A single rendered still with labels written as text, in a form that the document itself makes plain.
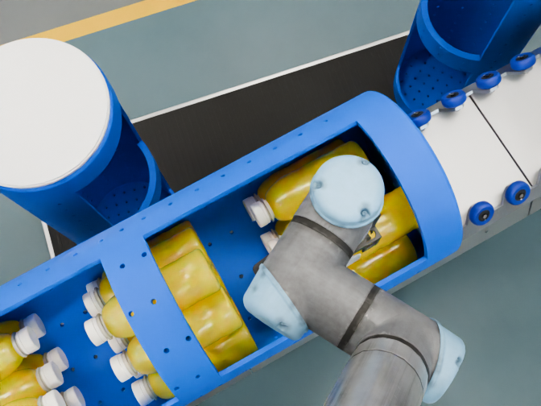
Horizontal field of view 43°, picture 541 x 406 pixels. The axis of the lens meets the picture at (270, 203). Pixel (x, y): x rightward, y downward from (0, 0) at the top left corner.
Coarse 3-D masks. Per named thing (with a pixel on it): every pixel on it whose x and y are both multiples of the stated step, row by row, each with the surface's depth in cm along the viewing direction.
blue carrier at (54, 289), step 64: (320, 128) 99; (384, 128) 95; (192, 192) 98; (256, 192) 116; (448, 192) 94; (64, 256) 97; (128, 256) 92; (256, 256) 118; (0, 320) 109; (64, 320) 114; (128, 320) 89; (256, 320) 113; (64, 384) 114; (128, 384) 112; (192, 384) 94
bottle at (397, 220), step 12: (396, 192) 103; (384, 204) 102; (396, 204) 101; (408, 204) 101; (384, 216) 101; (396, 216) 101; (408, 216) 101; (384, 228) 101; (396, 228) 101; (408, 228) 102; (384, 240) 101; (360, 252) 101; (372, 252) 102
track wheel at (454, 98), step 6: (456, 90) 125; (462, 90) 124; (444, 96) 125; (450, 96) 124; (456, 96) 123; (462, 96) 123; (444, 102) 124; (450, 102) 123; (456, 102) 123; (462, 102) 123
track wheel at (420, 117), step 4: (412, 112) 125; (416, 112) 123; (420, 112) 123; (424, 112) 123; (428, 112) 122; (412, 116) 123; (416, 116) 123; (420, 116) 122; (424, 116) 122; (428, 116) 122; (412, 120) 122; (416, 120) 122; (420, 120) 122; (424, 120) 122; (428, 120) 122; (416, 124) 122; (420, 124) 122; (424, 124) 122
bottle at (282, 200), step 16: (352, 144) 106; (320, 160) 105; (368, 160) 105; (288, 176) 105; (304, 176) 104; (272, 192) 104; (288, 192) 103; (304, 192) 103; (272, 208) 104; (288, 208) 104
